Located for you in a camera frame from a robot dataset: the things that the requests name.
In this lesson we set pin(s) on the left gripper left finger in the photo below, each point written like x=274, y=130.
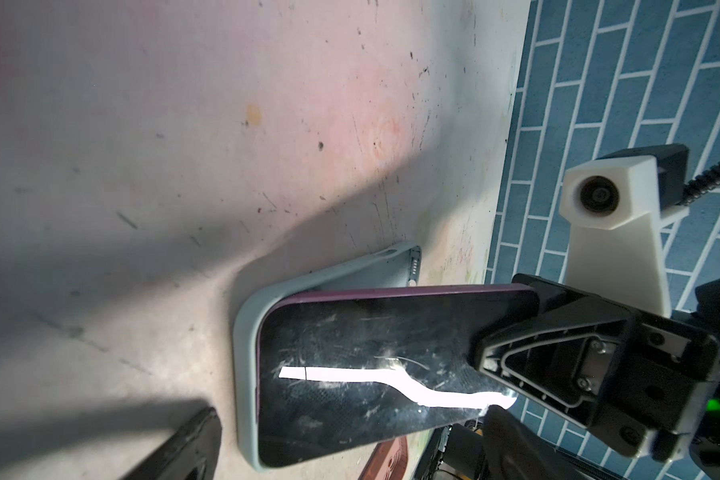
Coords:
x=191, y=453

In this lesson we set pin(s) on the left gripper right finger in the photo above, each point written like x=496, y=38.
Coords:
x=514, y=452

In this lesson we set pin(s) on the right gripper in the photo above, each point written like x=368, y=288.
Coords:
x=564, y=348

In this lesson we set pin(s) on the black phone purple edge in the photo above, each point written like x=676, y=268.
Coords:
x=424, y=362

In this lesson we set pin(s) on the light blue phone case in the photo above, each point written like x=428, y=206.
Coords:
x=310, y=320

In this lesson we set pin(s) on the pink phone case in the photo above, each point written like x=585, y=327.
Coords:
x=389, y=461

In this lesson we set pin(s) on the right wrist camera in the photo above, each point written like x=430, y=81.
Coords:
x=616, y=207

